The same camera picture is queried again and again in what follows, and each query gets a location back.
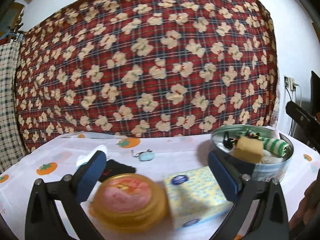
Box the green white striped towel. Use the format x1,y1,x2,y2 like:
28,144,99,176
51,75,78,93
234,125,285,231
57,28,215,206
261,138,289,157

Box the yellow sponge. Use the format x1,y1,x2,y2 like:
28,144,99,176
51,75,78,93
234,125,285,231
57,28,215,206
233,137,264,164

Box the white waffle towel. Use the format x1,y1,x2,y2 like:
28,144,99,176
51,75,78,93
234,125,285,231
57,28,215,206
76,145,107,168

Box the black beaded hair ties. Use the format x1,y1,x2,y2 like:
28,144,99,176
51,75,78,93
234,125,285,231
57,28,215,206
222,129,262,151

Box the black cloth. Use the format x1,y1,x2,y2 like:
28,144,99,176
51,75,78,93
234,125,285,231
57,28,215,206
99,159,136,183

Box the light blue plush keychain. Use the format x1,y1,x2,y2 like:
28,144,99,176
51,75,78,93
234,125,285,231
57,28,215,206
131,150,155,162

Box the person's right hand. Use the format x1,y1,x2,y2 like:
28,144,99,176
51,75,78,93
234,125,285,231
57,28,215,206
289,181,316,229

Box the black monitor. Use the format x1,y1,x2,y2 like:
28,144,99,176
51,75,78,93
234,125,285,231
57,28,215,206
310,71,320,116

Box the round metal cookie tin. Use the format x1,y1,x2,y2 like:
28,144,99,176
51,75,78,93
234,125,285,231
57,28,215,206
211,125,294,181

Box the yellow tissue pack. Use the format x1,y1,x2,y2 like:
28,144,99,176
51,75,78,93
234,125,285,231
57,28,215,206
164,166,233,229

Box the checkered hanging cloth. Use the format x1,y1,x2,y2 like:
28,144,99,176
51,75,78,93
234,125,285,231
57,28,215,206
0,42,27,173

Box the amber round lidded container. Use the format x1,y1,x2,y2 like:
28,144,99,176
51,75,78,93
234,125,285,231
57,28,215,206
89,173,168,233

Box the white fruit print tablecloth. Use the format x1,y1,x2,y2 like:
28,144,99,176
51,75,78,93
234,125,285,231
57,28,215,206
1,132,319,239

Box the red plaid bear blanket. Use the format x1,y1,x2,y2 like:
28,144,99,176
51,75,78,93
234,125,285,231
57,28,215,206
16,0,278,152

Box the wooden door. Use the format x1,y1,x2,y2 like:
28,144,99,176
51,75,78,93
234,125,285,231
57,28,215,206
0,2,25,36

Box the black power cable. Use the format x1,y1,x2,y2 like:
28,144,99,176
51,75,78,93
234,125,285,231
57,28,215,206
285,87,297,137

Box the white power cable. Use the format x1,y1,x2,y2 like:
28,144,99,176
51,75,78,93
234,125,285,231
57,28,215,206
293,82,303,111

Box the wall power socket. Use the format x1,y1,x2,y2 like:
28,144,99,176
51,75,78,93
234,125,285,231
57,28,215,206
284,76,297,91

